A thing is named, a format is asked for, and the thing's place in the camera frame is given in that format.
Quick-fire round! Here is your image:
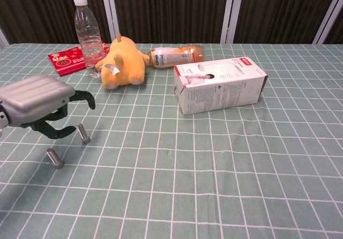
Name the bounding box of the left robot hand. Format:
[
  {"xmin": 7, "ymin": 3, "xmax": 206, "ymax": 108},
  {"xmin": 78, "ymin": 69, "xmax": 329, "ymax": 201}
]
[{"xmin": 0, "ymin": 74, "xmax": 96, "ymax": 140}]

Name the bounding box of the metal bolt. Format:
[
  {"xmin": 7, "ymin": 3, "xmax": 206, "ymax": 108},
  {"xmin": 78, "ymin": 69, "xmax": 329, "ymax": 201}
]
[
  {"xmin": 76, "ymin": 122, "xmax": 91, "ymax": 145},
  {"xmin": 46, "ymin": 147, "xmax": 65, "ymax": 170}
]

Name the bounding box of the red printed booklet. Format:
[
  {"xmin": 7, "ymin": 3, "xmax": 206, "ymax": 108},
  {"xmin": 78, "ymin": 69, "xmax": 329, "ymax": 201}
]
[{"xmin": 47, "ymin": 42, "xmax": 110, "ymax": 77}]

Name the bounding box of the clear plastic water bottle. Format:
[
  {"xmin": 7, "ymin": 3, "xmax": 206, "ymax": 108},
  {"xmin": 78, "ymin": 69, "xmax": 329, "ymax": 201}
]
[{"xmin": 72, "ymin": 0, "xmax": 105, "ymax": 79}]

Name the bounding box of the yellow plush toy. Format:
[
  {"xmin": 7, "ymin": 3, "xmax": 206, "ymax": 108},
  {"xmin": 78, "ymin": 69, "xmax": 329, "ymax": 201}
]
[{"xmin": 94, "ymin": 33, "xmax": 151, "ymax": 91}]

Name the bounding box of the amber tea drink bottle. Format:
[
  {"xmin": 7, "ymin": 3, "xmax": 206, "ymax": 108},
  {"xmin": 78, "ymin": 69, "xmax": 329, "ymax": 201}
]
[{"xmin": 146, "ymin": 44, "xmax": 206, "ymax": 69}]

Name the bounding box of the dark pleated curtain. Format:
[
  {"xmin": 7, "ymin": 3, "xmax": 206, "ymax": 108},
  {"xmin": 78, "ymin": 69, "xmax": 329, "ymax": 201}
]
[{"xmin": 0, "ymin": 0, "xmax": 343, "ymax": 45}]

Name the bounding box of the green checked tablecloth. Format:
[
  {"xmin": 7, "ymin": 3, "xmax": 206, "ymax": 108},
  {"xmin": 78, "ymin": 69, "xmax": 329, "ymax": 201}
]
[{"xmin": 0, "ymin": 42, "xmax": 343, "ymax": 239}]

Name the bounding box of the white red carton box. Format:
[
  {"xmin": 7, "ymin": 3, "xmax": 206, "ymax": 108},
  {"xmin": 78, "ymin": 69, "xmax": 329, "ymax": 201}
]
[{"xmin": 173, "ymin": 56, "xmax": 269, "ymax": 116}]

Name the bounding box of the white frame post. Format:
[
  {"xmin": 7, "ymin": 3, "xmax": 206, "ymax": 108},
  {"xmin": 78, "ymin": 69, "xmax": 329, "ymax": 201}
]
[
  {"xmin": 312, "ymin": 0, "xmax": 343, "ymax": 45},
  {"xmin": 99, "ymin": 0, "xmax": 121, "ymax": 44},
  {"xmin": 0, "ymin": 28, "xmax": 10, "ymax": 49},
  {"xmin": 220, "ymin": 0, "xmax": 245, "ymax": 45}
]

